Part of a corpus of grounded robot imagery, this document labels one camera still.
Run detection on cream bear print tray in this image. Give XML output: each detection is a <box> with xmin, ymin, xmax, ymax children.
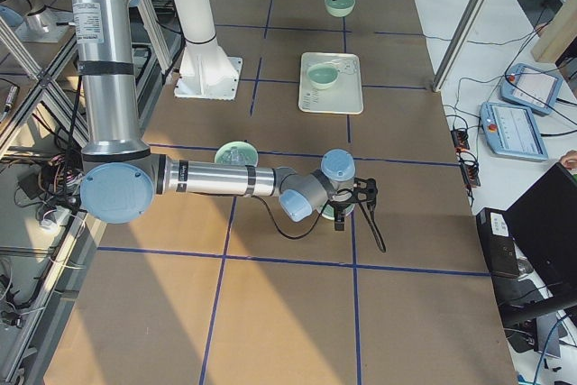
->
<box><xmin>298</xmin><ymin>52</ymin><xmax>364</xmax><ymax>115</ymax></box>

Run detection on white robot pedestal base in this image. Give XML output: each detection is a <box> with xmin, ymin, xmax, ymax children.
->
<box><xmin>174</xmin><ymin>0</ymin><xmax>243</xmax><ymax>101</ymax></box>

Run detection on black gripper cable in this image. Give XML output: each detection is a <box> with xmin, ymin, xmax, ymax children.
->
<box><xmin>260</xmin><ymin>197</ymin><xmax>387</xmax><ymax>253</ymax></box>

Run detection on black desktop box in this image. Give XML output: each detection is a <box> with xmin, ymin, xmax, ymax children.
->
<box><xmin>476</xmin><ymin>207</ymin><xmax>519</xmax><ymax>280</ymax></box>

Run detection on clear ice cubes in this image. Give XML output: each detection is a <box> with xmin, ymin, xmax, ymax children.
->
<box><xmin>220</xmin><ymin>146</ymin><xmax>248</xmax><ymax>165</ymax></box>

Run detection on blue teach pendant far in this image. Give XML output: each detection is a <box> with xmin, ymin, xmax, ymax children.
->
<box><xmin>500</xmin><ymin>63</ymin><xmax>562</xmax><ymax>115</ymax></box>

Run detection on grey aluminium frame post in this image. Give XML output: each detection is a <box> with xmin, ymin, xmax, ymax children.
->
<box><xmin>432</xmin><ymin>0</ymin><xmax>486</xmax><ymax>92</ymax></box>

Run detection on blue teach pendant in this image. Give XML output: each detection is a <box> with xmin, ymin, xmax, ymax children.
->
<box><xmin>500</xmin><ymin>63</ymin><xmax>562</xmax><ymax>115</ymax></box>
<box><xmin>480</xmin><ymin>102</ymin><xmax>548</xmax><ymax>161</ymax></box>

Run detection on black computer monitor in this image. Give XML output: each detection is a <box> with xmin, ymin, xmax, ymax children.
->
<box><xmin>500</xmin><ymin>161</ymin><xmax>577</xmax><ymax>328</ymax></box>

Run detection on green bowl on tray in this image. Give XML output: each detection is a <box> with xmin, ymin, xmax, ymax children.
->
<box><xmin>307</xmin><ymin>63</ymin><xmax>339</xmax><ymax>90</ymax></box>

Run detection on blue teach pendant near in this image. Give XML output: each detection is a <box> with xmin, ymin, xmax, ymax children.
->
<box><xmin>480</xmin><ymin>102</ymin><xmax>548</xmax><ymax>161</ymax></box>

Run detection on green bowl with ice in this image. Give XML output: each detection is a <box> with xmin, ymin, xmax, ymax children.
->
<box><xmin>214</xmin><ymin>142</ymin><xmax>259</xmax><ymax>167</ymax></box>

